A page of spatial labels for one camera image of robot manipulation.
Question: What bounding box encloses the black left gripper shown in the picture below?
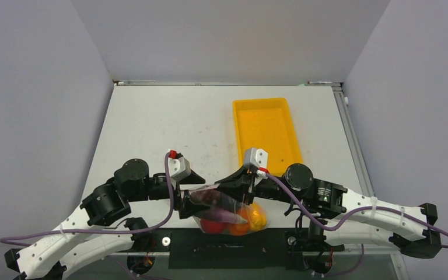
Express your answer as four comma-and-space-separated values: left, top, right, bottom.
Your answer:
127, 169, 211, 216

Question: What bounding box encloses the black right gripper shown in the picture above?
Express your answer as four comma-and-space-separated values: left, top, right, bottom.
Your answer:
213, 164, 302, 204

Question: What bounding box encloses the dark red grape bunch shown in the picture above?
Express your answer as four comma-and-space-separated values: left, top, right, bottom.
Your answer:
190, 189, 236, 211

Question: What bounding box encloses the clear pink-dotted zip bag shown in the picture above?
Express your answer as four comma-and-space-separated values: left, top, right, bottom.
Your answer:
179, 184, 268, 236

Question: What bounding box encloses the yellow bell pepper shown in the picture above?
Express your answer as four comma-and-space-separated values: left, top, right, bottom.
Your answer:
247, 202, 267, 232

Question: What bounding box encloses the slim purple eggplant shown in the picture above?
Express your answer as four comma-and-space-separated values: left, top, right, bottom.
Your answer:
202, 208, 245, 224

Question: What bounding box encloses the red tomato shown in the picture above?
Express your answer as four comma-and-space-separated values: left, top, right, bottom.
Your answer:
200, 219, 227, 234

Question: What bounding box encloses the orange pumpkin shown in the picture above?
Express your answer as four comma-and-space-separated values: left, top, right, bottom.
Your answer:
227, 209, 250, 236

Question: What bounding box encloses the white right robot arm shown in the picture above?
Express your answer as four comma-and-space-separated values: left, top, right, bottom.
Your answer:
216, 163, 442, 259

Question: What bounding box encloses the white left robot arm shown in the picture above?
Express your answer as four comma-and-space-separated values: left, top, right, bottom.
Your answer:
1, 151, 205, 279

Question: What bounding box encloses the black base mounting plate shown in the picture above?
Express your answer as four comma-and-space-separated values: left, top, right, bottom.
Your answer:
126, 228, 344, 274

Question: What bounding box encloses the yellow plastic tray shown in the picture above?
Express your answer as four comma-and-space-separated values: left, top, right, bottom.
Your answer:
232, 97, 303, 176

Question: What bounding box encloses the marker pen on ledge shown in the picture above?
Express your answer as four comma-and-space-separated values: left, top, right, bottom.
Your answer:
307, 81, 334, 86

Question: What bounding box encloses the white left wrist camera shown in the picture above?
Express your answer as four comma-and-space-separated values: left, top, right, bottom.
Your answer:
167, 150, 191, 182

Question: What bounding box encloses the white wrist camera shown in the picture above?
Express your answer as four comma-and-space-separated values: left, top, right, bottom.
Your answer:
167, 150, 191, 182
243, 148, 268, 169

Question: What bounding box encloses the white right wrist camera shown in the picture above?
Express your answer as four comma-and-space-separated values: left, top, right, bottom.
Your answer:
243, 148, 268, 169

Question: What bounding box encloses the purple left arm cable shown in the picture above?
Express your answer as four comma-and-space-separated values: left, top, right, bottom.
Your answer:
0, 151, 175, 280

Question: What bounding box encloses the aluminium side rail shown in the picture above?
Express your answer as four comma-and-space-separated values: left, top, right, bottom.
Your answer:
320, 83, 400, 254

